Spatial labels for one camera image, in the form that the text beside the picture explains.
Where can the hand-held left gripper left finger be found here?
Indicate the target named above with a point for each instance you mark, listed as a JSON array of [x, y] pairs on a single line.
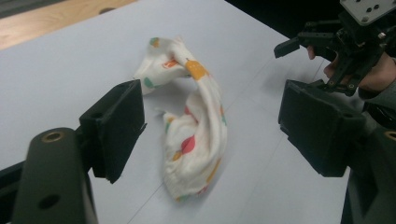
[[115, 130]]

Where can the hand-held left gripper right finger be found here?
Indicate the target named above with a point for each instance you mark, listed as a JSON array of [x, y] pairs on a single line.
[[317, 130]]

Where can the white cloth with coloured spots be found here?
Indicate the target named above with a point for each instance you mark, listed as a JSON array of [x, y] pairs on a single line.
[[193, 161]]

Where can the dark curtain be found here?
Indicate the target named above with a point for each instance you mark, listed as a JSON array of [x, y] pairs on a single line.
[[264, 15]]

